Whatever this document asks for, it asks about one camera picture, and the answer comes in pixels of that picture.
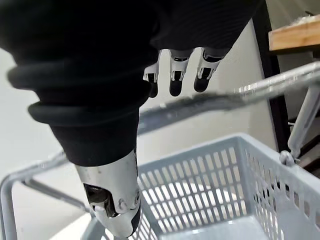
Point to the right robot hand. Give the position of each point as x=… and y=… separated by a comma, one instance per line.
x=75, y=50

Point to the grey plastic shopping basket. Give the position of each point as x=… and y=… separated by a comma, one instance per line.
x=200, y=180

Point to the wooden shelf board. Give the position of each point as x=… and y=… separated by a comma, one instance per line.
x=295, y=37

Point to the dark shelf frame post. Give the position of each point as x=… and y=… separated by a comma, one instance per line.
x=272, y=63

